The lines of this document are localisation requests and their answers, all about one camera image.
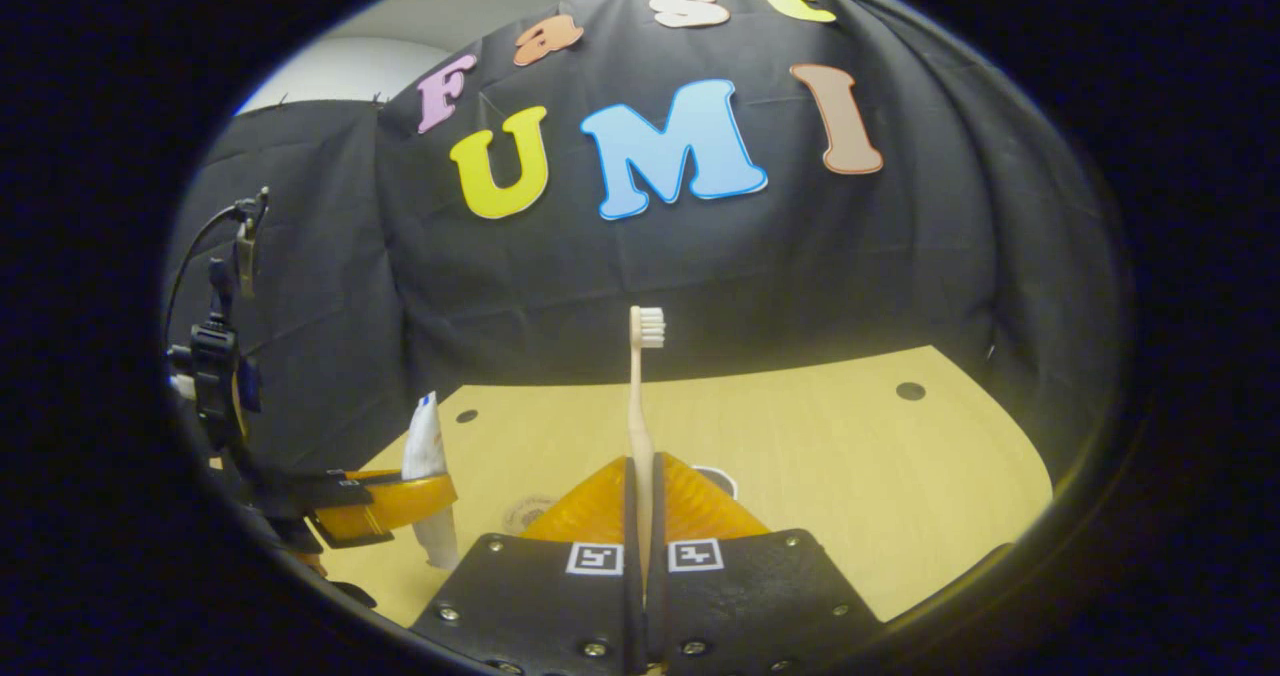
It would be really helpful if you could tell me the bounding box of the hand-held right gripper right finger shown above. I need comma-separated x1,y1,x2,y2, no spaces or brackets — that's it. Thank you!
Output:
648,452,885,676

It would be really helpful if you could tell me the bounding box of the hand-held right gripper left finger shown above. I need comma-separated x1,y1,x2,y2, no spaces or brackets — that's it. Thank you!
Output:
410,454,643,676

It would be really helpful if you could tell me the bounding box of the white toothpaste tube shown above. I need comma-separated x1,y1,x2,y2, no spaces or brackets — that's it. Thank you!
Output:
402,391,461,570

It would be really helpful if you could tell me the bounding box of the white cup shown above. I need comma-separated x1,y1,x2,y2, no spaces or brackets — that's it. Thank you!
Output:
690,464,741,502

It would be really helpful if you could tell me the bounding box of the beige toothbrush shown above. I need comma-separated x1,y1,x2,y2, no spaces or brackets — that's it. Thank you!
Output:
627,304,668,607

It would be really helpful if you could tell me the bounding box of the wooden desktop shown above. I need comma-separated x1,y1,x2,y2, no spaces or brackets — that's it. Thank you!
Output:
330,344,1056,629

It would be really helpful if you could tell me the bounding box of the black backdrop cloth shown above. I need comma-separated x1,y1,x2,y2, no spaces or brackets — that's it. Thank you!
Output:
165,0,1126,477

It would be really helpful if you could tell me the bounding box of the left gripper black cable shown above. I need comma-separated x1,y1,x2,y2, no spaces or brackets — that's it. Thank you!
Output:
163,186,273,357

